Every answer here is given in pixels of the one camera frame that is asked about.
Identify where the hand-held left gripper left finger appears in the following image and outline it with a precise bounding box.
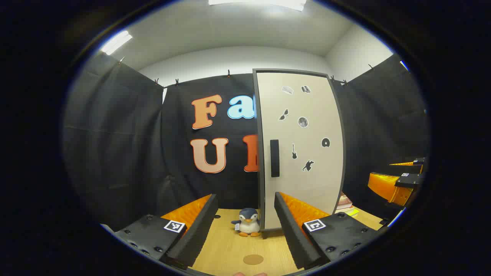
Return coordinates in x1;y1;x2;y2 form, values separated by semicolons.
114;194;219;271

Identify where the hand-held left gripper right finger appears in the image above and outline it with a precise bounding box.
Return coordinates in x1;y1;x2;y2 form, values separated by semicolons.
274;192;384;270

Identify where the beige cabinet door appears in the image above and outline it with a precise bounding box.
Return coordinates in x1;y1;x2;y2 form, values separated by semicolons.
255;71;346;230

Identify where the grey cabinet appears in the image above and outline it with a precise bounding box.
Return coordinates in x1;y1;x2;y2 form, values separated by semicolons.
252;68;346;232

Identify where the black door handle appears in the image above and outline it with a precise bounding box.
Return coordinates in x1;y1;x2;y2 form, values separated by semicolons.
270;140;280;177

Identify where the brown cover book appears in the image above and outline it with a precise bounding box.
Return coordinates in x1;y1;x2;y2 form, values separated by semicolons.
336;194;353;210

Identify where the penguin plush toy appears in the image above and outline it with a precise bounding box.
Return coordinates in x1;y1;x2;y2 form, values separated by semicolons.
231;208;261;237

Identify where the black backdrop cloth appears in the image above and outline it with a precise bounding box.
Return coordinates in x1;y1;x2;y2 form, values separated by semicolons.
63;52;429;232

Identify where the ceiling light panel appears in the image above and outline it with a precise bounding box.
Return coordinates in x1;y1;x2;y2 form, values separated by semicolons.
101;31;133;55
208;0;307;11

